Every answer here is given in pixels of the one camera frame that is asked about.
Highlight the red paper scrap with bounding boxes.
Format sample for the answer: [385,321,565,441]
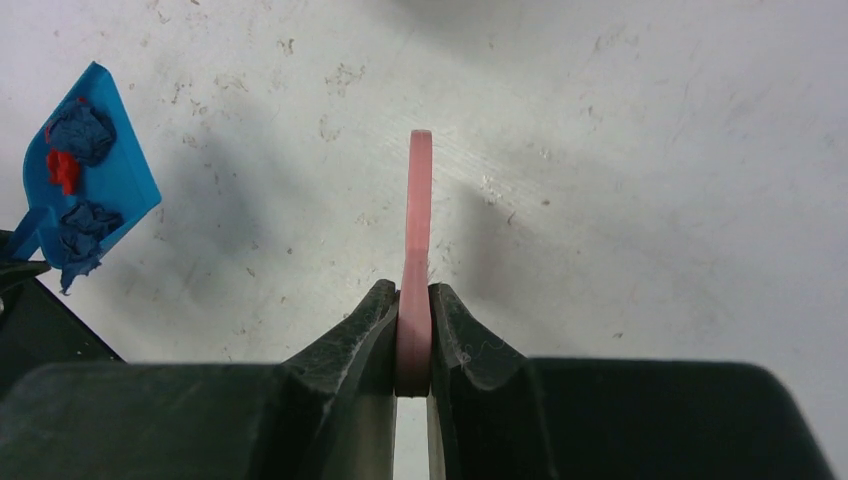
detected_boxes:
[45,97,87,196]

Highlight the blue plastic dustpan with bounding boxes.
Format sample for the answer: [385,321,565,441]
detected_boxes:
[1,62,162,269]

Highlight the blue paper ball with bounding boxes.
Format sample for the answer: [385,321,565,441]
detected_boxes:
[45,98,116,167]

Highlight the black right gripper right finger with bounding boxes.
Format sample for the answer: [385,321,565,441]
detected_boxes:
[427,284,833,479]

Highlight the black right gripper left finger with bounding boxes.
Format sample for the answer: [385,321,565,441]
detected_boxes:
[1,280,397,479]

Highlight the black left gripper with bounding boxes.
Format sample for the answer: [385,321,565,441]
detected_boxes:
[1,257,123,395]

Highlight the blue paper scrap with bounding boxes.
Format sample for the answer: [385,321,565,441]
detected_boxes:
[59,200,123,296]

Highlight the pink hand brush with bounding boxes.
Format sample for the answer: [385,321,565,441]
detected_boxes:
[395,130,433,397]

